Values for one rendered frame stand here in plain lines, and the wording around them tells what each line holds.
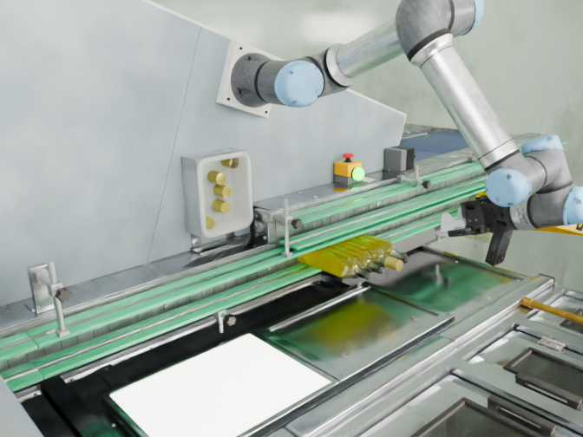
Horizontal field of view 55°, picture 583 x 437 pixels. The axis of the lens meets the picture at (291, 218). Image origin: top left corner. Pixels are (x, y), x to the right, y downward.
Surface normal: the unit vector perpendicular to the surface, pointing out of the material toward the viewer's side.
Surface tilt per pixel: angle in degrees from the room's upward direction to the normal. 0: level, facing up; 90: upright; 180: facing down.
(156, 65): 0
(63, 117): 0
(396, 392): 90
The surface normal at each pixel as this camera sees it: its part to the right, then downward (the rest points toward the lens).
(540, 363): -0.02, -0.95
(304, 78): 0.56, 0.28
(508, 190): -0.74, 0.35
